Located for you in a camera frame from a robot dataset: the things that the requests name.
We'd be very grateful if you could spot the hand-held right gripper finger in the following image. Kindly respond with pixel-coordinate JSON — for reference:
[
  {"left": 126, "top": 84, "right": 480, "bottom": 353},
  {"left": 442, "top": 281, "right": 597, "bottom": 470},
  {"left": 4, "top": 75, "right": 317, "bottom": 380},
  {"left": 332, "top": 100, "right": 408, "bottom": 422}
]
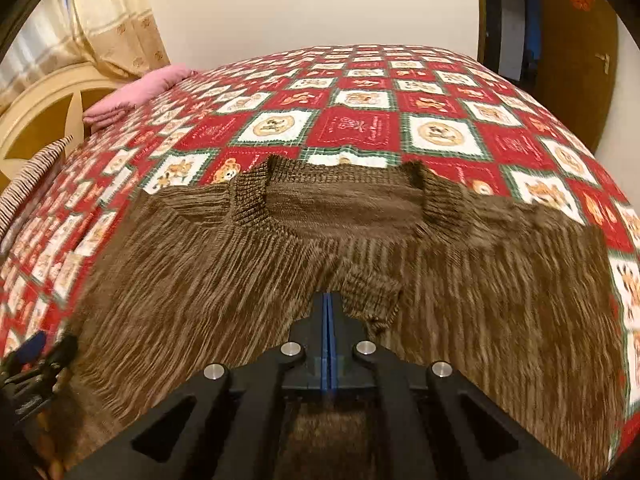
[
  {"left": 65, "top": 292, "right": 328, "bottom": 480},
  {"left": 326, "top": 292, "right": 581, "bottom": 480}
]

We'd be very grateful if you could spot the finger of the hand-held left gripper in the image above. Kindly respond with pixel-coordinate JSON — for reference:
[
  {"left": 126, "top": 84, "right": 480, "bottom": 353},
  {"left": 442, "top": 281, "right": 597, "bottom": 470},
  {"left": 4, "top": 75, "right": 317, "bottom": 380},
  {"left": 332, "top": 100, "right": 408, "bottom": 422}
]
[{"left": 10, "top": 334, "right": 78, "bottom": 386}]

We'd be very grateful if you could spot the brown knitted sweater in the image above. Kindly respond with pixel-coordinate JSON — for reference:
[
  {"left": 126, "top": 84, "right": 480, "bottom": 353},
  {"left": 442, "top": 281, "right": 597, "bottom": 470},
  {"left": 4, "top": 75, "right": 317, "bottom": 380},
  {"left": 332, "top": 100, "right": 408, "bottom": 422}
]
[{"left": 50, "top": 155, "right": 623, "bottom": 480}]

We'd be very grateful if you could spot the striped woven cloth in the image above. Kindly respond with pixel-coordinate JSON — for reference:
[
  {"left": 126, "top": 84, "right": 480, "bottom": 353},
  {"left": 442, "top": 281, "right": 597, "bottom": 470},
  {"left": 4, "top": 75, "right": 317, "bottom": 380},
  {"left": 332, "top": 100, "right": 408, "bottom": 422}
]
[{"left": 0, "top": 135, "right": 73, "bottom": 241}]

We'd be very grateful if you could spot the red printed patchwork quilt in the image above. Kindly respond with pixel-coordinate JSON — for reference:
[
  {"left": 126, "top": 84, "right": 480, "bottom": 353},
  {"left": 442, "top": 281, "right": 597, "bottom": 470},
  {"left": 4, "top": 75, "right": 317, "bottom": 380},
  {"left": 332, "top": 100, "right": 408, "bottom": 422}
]
[{"left": 0, "top": 45, "right": 640, "bottom": 461}]

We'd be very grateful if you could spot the cream wooden headboard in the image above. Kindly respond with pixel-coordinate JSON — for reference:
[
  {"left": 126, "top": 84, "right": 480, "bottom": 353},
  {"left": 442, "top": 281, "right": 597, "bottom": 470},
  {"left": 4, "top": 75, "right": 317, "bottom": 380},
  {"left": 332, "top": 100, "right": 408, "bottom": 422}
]
[{"left": 0, "top": 65, "right": 131, "bottom": 191}]

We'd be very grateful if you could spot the pink pillow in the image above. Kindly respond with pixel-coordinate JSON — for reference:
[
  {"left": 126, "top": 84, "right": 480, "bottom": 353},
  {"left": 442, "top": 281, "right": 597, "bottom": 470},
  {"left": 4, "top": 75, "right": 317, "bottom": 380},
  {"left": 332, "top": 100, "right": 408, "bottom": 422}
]
[{"left": 82, "top": 64, "right": 198, "bottom": 126}]

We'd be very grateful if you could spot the beige patterned curtain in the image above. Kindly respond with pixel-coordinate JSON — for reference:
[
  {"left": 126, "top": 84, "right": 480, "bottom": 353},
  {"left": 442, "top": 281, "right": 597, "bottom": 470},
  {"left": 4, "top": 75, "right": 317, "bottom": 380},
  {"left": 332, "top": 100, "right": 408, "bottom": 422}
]
[{"left": 0, "top": 0, "right": 171, "bottom": 111}]

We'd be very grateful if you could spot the brown wooden door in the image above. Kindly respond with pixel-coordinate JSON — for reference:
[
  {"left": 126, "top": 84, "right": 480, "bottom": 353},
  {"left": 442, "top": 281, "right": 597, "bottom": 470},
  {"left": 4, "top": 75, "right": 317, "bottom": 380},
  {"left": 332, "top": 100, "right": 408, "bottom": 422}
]
[{"left": 537, "top": 0, "right": 621, "bottom": 156}]

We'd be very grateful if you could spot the dark wooden door frame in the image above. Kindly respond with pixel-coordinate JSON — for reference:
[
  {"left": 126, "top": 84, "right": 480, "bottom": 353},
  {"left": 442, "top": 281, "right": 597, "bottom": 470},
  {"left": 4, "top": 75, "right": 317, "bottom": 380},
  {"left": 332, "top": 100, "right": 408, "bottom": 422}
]
[{"left": 475, "top": 0, "right": 503, "bottom": 73}]

